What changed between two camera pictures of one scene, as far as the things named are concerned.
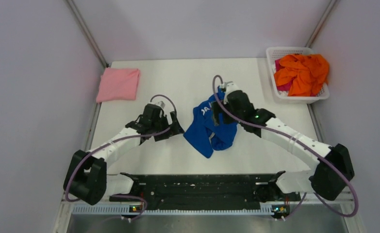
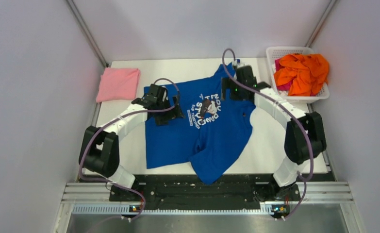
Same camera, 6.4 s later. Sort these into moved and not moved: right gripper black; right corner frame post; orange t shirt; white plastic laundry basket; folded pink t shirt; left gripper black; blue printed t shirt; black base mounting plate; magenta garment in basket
Moved: right gripper black; left gripper black; blue printed t shirt
Not moved: black base mounting plate; magenta garment in basket; orange t shirt; folded pink t shirt; white plastic laundry basket; right corner frame post
